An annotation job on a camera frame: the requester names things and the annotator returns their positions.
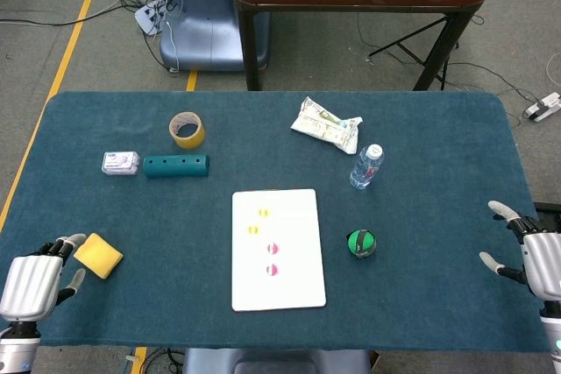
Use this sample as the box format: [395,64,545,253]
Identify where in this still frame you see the small white purple box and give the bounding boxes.
[101,151,141,177]

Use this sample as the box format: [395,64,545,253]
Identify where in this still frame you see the long black floor cable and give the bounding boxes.
[0,0,132,27]

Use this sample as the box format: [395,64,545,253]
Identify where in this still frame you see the white power strip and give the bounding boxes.
[524,91,561,123]
[133,0,174,36]

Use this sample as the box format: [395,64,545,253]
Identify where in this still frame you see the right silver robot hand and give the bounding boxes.
[478,200,561,304]

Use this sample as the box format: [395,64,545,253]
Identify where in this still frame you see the black equipment case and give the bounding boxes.
[533,201,561,220]

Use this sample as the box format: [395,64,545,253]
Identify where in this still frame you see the yellow sponge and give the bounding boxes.
[73,232,124,280]

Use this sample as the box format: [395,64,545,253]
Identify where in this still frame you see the black cables under table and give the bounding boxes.
[142,346,186,374]

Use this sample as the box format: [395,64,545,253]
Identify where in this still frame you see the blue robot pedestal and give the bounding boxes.
[159,0,271,72]

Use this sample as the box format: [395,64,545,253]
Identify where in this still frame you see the teal cylinder block with holes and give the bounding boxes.
[142,153,210,180]

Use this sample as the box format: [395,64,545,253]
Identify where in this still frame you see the white charging cable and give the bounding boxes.
[162,0,181,74]

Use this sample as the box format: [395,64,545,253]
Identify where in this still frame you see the blue felt table cover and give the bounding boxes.
[0,90,561,353]

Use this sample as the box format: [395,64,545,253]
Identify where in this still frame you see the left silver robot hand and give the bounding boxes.
[0,233,88,322]

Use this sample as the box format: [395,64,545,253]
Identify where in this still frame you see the white magnetic board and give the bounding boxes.
[231,188,328,313]

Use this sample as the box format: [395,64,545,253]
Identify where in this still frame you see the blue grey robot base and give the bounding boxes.
[181,347,373,374]

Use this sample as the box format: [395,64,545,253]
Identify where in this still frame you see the white snack bag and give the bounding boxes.
[289,95,364,156]

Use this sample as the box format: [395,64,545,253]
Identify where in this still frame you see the green ball with black strap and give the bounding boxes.
[345,229,378,259]

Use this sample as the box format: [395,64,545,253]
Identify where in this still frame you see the yellow tape roll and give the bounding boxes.
[168,111,206,150]

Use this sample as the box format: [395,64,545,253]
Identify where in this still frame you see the clear water bottle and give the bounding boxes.
[349,143,386,191]

